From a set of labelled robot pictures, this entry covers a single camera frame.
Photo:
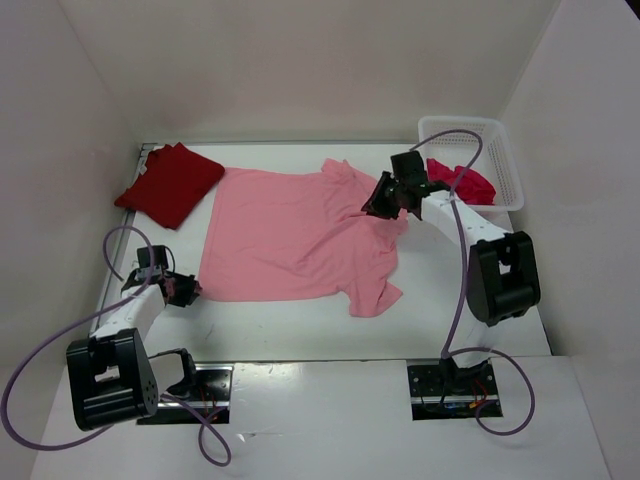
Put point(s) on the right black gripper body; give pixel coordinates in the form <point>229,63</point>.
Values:
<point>403,186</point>

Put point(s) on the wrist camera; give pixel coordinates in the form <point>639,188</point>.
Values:
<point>158,260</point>
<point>409,168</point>

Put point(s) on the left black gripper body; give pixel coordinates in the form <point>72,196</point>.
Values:
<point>182,287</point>

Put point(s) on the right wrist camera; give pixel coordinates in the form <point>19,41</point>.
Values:
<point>409,168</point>

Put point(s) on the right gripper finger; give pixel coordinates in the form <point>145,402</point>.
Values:
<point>387,211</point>
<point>381,192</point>

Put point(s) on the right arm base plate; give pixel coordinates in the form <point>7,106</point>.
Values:
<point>438,395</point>

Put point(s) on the magenta t-shirt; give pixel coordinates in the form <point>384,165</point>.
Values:
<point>473,188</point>

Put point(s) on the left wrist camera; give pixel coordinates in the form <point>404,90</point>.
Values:
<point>158,260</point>

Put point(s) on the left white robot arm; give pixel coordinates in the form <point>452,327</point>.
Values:
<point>112,378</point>

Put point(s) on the white plastic basket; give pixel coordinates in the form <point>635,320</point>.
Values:
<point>495,164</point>

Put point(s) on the dark red t-shirt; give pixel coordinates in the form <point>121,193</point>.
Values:
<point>174,181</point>

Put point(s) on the light pink t-shirt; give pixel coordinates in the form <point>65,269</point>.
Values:
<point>286,237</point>

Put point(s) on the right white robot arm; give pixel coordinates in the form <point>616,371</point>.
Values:
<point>499,278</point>

